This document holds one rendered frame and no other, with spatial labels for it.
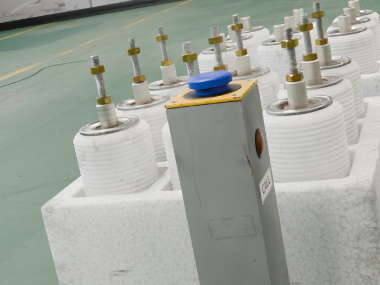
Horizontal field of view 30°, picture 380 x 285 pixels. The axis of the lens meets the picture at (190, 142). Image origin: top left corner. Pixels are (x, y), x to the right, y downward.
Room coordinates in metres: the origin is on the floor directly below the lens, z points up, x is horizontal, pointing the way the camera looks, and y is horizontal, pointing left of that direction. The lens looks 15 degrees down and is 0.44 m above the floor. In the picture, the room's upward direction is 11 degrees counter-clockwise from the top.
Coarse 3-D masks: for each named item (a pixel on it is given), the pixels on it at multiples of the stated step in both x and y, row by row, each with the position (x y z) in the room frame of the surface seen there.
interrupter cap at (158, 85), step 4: (180, 76) 1.11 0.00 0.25; (184, 76) 1.10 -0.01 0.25; (188, 76) 1.10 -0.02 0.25; (160, 80) 1.11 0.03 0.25; (180, 80) 1.09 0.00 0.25; (184, 80) 1.08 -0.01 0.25; (152, 84) 1.09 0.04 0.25; (156, 84) 1.09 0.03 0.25; (160, 84) 1.09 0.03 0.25; (176, 84) 1.04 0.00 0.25; (180, 84) 1.04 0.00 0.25; (184, 84) 1.05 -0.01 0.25; (152, 88) 1.05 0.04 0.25; (156, 88) 1.05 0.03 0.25; (160, 88) 1.04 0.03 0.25; (164, 88) 1.04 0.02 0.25; (168, 88) 1.04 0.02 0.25
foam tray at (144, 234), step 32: (352, 160) 0.81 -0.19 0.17; (64, 192) 0.85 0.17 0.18; (160, 192) 0.78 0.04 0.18; (288, 192) 0.71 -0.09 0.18; (320, 192) 0.70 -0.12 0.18; (352, 192) 0.68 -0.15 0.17; (64, 224) 0.80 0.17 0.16; (96, 224) 0.79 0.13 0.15; (128, 224) 0.77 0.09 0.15; (160, 224) 0.76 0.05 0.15; (288, 224) 0.71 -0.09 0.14; (320, 224) 0.70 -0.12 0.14; (352, 224) 0.69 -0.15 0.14; (64, 256) 0.81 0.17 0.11; (96, 256) 0.79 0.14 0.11; (128, 256) 0.78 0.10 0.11; (160, 256) 0.76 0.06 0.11; (192, 256) 0.75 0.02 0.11; (288, 256) 0.71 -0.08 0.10; (320, 256) 0.70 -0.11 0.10; (352, 256) 0.69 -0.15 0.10
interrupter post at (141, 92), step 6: (132, 84) 0.96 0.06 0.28; (138, 84) 0.96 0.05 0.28; (144, 84) 0.96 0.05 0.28; (138, 90) 0.96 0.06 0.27; (144, 90) 0.96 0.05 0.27; (138, 96) 0.96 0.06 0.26; (144, 96) 0.96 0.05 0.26; (138, 102) 0.96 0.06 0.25; (144, 102) 0.96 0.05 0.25; (150, 102) 0.96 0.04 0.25
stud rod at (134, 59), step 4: (128, 40) 0.96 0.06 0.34; (132, 40) 0.96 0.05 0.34; (128, 44) 0.97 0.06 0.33; (132, 44) 0.96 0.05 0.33; (132, 48) 0.96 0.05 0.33; (132, 56) 0.96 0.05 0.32; (136, 56) 0.96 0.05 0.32; (132, 60) 0.96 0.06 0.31; (136, 60) 0.96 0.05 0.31; (136, 64) 0.96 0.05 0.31; (136, 68) 0.96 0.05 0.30; (136, 72) 0.96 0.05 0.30; (140, 72) 0.97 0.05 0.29
